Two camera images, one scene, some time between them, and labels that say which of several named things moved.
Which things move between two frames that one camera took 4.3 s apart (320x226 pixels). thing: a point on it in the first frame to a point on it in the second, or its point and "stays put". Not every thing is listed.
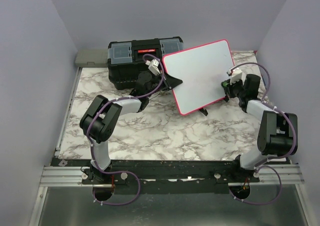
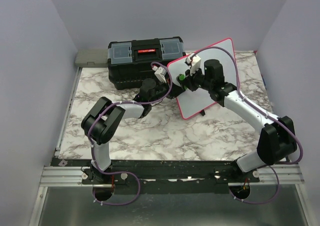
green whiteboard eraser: (226, 83) to (181, 78)
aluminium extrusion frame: (58, 176) stays put
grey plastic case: (92, 58) stays put
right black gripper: (230, 87) to (189, 79)
